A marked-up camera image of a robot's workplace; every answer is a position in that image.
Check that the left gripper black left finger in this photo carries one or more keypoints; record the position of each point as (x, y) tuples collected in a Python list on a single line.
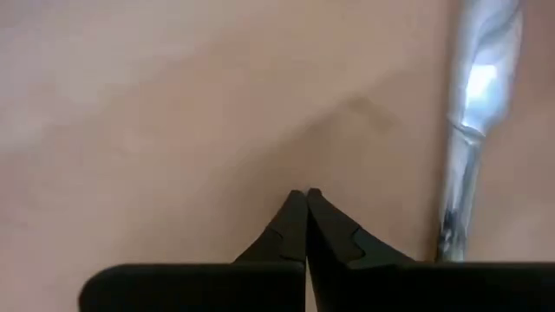
[(277, 242)]

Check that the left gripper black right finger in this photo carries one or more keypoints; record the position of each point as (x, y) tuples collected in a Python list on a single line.
[(347, 251)]

